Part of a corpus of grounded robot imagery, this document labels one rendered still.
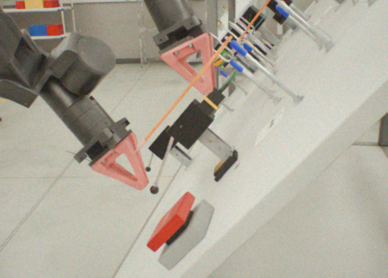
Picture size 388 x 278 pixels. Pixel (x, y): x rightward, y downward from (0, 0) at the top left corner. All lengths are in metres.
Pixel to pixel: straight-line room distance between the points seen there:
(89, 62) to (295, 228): 0.64
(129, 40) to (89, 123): 7.78
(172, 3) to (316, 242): 0.61
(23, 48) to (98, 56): 0.11
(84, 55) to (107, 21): 7.87
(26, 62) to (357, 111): 0.44
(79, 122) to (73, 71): 0.08
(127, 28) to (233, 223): 8.05
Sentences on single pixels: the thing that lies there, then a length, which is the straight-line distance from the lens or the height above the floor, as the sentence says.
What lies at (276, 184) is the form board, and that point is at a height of 1.18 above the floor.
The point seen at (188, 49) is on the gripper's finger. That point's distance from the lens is 0.57.
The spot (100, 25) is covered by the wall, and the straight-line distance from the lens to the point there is 8.46.
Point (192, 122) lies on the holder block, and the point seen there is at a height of 1.15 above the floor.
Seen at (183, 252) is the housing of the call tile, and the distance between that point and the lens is 0.41.
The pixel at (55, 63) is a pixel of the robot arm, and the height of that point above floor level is 1.24.
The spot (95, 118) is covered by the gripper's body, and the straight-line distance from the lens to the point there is 0.61.
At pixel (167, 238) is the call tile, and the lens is 0.41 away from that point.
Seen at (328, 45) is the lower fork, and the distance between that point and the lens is 0.56.
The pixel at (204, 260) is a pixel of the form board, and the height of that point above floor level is 1.10.
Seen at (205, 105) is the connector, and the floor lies 1.17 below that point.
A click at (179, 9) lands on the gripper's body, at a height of 1.30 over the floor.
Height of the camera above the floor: 1.32
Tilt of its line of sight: 18 degrees down
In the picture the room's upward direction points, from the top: 2 degrees counter-clockwise
